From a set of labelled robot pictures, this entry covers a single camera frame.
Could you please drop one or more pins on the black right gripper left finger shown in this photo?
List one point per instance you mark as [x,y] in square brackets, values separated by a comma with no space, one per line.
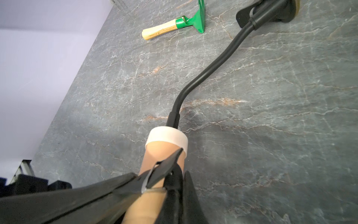
[94,204]

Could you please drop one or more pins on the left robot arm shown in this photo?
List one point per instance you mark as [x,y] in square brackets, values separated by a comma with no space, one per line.
[25,182]

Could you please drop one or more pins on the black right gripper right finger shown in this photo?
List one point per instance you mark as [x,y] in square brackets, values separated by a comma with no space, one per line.
[181,204]

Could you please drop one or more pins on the black gooseneck suction mount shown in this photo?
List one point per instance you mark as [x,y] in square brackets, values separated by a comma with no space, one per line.
[250,18]

